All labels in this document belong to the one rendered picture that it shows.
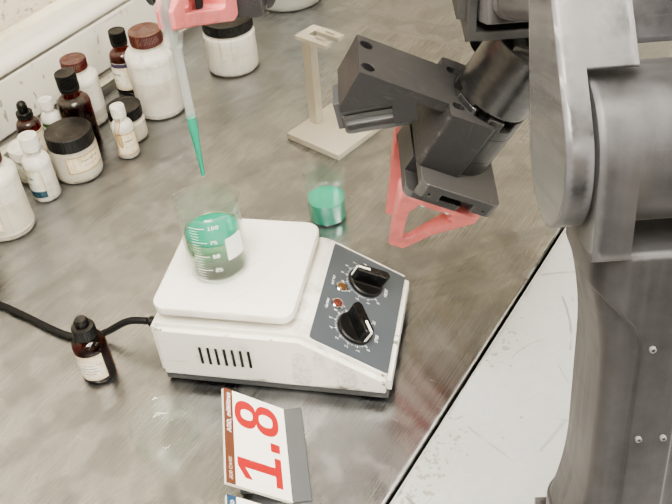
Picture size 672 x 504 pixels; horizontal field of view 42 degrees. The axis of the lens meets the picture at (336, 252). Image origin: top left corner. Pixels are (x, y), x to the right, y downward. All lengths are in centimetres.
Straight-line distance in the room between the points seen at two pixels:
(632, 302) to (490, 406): 39
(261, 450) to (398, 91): 29
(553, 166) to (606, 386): 11
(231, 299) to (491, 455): 24
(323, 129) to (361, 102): 44
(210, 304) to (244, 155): 35
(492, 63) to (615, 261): 28
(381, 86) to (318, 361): 24
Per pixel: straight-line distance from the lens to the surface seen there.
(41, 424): 80
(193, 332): 73
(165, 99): 111
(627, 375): 40
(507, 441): 73
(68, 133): 103
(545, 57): 35
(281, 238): 77
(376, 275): 76
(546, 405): 75
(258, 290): 72
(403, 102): 62
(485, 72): 62
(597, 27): 34
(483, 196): 66
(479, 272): 86
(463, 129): 62
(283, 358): 73
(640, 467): 43
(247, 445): 70
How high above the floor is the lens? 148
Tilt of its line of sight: 41 degrees down
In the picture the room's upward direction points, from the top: 5 degrees counter-clockwise
